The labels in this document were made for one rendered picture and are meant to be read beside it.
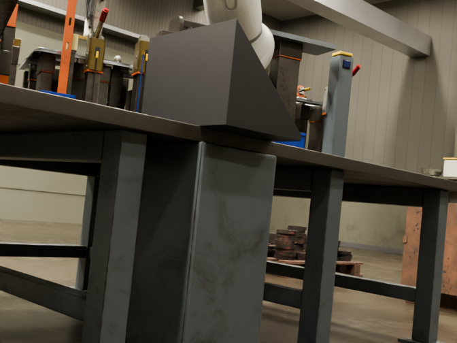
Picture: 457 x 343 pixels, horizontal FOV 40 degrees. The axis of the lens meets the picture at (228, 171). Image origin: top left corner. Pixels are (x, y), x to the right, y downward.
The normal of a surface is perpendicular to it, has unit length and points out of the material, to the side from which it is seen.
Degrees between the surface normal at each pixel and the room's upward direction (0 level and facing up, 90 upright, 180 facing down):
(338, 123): 90
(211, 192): 90
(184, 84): 90
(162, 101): 90
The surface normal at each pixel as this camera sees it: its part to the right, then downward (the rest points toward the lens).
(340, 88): 0.42, -0.01
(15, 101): 0.69, 0.03
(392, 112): -0.71, -0.11
